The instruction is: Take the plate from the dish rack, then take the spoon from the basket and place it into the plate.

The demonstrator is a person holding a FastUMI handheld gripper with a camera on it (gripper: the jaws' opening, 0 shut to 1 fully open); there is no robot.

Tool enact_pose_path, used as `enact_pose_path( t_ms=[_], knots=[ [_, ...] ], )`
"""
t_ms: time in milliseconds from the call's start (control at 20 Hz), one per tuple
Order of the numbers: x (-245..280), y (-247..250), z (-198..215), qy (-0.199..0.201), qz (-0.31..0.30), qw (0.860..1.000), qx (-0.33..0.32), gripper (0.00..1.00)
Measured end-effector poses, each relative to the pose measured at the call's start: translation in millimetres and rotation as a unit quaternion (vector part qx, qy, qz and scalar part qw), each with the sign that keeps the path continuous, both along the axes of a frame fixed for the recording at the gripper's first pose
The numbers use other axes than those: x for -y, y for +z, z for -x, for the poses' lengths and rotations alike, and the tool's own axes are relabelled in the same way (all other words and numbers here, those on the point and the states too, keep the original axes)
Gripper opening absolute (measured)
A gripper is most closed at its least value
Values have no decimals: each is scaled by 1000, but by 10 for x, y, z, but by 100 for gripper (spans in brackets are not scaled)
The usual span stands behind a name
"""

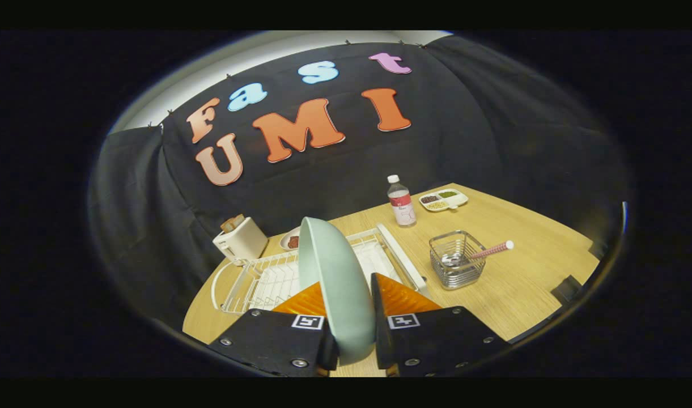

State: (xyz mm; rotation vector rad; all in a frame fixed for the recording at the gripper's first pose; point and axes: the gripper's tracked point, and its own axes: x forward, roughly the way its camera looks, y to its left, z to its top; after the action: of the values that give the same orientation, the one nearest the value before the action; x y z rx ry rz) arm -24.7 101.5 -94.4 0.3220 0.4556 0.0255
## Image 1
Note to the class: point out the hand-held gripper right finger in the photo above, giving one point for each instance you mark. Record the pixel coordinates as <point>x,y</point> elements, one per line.
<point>380,340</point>

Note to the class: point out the clear bottle with red label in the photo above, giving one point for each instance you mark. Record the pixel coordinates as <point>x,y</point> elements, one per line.
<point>401,207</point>

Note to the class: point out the pale green plate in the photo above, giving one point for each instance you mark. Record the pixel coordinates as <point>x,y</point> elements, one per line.
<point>337,283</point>

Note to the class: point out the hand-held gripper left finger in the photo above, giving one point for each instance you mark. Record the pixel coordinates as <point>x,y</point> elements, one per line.
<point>277,340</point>

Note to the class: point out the black backdrop cloth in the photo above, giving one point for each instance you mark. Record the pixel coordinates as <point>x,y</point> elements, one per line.
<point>493,113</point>

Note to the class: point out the toast slices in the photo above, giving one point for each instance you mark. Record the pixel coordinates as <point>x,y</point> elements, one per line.
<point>232,222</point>

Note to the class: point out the red food pieces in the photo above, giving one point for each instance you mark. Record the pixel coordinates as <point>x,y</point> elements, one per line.
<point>293,242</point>

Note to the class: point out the white toaster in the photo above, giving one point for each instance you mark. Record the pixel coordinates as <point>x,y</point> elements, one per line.
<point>241,241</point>

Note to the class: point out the black block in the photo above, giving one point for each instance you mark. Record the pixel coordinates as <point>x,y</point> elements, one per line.
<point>567,289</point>

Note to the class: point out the small white plate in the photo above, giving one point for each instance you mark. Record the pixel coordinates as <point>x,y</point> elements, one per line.
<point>284,241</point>

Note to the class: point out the white divided dish with beans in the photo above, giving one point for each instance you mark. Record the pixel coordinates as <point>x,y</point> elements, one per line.
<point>462,198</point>

